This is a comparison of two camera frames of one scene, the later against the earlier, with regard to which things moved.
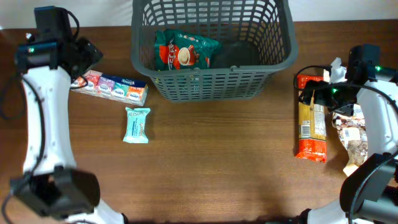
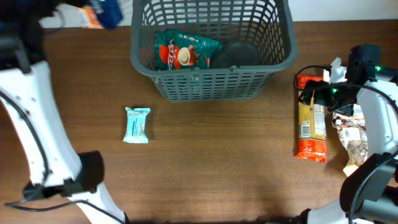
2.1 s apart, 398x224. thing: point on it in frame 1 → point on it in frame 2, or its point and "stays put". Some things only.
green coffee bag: [175, 50] stays put
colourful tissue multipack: [111, 87] → [102, 14]
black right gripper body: [335, 98] stays put
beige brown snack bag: [352, 131] stays put
